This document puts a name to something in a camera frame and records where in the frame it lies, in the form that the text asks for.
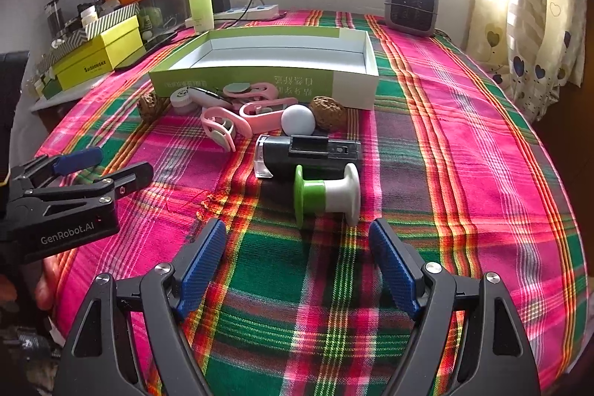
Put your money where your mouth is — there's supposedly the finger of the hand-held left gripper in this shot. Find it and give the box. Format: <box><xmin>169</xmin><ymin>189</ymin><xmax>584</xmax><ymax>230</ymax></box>
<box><xmin>14</xmin><ymin>161</ymin><xmax>155</xmax><ymax>217</ymax></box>
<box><xmin>9</xmin><ymin>147</ymin><xmax>104</xmax><ymax>193</ymax></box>

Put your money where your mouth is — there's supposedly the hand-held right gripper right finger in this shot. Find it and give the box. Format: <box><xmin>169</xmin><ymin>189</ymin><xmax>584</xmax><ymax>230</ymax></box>
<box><xmin>369</xmin><ymin>217</ymin><xmax>541</xmax><ymax>396</ymax></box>

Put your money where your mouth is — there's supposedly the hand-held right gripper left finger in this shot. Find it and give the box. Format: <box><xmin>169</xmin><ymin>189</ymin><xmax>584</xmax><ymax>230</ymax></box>
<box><xmin>55</xmin><ymin>217</ymin><xmax>228</xmax><ymax>396</ymax></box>

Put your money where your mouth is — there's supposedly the brown walnut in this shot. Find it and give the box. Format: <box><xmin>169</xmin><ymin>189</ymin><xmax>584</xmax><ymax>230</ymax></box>
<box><xmin>138</xmin><ymin>95</ymin><xmax>162</xmax><ymax>118</ymax></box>
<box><xmin>310</xmin><ymin>96</ymin><xmax>346</xmax><ymax>131</ymax></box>

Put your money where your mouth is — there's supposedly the white round container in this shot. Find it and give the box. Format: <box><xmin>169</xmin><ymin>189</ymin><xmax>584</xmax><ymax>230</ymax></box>
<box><xmin>168</xmin><ymin>86</ymin><xmax>196</xmax><ymax>115</ymax></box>

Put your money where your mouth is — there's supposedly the pink and green clip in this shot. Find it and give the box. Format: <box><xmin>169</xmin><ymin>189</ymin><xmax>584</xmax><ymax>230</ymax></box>
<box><xmin>223</xmin><ymin>81</ymin><xmax>279</xmax><ymax>100</ymax></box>
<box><xmin>239</xmin><ymin>98</ymin><xmax>298</xmax><ymax>134</ymax></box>
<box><xmin>200</xmin><ymin>107</ymin><xmax>251</xmax><ymax>152</ymax></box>

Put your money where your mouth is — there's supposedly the green and white spool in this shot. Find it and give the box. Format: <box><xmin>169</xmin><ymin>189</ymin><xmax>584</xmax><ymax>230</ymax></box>
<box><xmin>294</xmin><ymin>163</ymin><xmax>362</xmax><ymax>229</ymax></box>

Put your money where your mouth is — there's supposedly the black bike light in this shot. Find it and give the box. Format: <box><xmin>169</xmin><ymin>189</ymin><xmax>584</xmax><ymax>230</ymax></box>
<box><xmin>254</xmin><ymin>134</ymin><xmax>362</xmax><ymax>180</ymax></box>

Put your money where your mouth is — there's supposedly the green and white cardboard box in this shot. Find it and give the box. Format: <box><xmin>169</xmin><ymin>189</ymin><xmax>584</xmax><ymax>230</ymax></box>
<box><xmin>148</xmin><ymin>27</ymin><xmax>379</xmax><ymax>111</ymax></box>

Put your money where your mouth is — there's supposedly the white ball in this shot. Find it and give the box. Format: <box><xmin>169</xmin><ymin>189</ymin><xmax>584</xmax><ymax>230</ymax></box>
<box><xmin>281</xmin><ymin>105</ymin><xmax>316</xmax><ymax>138</ymax></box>

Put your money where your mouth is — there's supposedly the person's left hand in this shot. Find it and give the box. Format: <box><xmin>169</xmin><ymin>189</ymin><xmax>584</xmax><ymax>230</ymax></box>
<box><xmin>33</xmin><ymin>256</ymin><xmax>62</xmax><ymax>311</ymax></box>

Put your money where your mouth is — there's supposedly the yellow-green box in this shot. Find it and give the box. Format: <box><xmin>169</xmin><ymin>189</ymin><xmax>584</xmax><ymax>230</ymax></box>
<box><xmin>51</xmin><ymin>16</ymin><xmax>142</xmax><ymax>91</ymax></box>

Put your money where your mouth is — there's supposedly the black phone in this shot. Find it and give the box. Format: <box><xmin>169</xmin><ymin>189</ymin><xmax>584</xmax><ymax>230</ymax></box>
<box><xmin>114</xmin><ymin>29</ymin><xmax>179</xmax><ymax>71</ymax></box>

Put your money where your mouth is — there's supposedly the plaid blanket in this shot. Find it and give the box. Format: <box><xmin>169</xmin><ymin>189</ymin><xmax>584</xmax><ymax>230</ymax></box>
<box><xmin>35</xmin><ymin>9</ymin><xmax>590</xmax><ymax>396</ymax></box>

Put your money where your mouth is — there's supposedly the dark glass jar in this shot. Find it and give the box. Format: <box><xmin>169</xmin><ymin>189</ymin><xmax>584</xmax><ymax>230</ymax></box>
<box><xmin>44</xmin><ymin>0</ymin><xmax>63</xmax><ymax>39</ymax></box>

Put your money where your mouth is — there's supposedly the green striped box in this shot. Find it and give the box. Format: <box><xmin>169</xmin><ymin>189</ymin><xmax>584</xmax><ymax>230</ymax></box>
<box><xmin>46</xmin><ymin>1</ymin><xmax>140</xmax><ymax>49</ymax></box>

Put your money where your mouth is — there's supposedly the glass tank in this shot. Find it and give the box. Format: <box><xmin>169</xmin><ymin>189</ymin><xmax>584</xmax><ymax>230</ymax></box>
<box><xmin>111</xmin><ymin>0</ymin><xmax>191</xmax><ymax>35</ymax></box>

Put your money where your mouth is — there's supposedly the green plastic bottle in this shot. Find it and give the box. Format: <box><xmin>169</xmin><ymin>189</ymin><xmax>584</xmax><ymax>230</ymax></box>
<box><xmin>188</xmin><ymin>0</ymin><xmax>215</xmax><ymax>34</ymax></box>

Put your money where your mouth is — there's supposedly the white power strip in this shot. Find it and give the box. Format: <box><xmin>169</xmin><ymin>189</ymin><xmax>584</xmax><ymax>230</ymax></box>
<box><xmin>185</xmin><ymin>4</ymin><xmax>280</xmax><ymax>28</ymax></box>

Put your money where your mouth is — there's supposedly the brown wooden wardrobe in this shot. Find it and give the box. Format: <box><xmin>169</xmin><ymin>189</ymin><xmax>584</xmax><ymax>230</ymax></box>
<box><xmin>533</xmin><ymin>90</ymin><xmax>594</xmax><ymax>202</ymax></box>

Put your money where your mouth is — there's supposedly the grey fan heater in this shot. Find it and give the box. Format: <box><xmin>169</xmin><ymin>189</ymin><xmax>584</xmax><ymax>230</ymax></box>
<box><xmin>384</xmin><ymin>0</ymin><xmax>440</xmax><ymax>37</ymax></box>

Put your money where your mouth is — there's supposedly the heart print curtain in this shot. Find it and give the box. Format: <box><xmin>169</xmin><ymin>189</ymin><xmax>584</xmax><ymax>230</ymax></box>
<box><xmin>469</xmin><ymin>0</ymin><xmax>588</xmax><ymax>123</ymax></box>

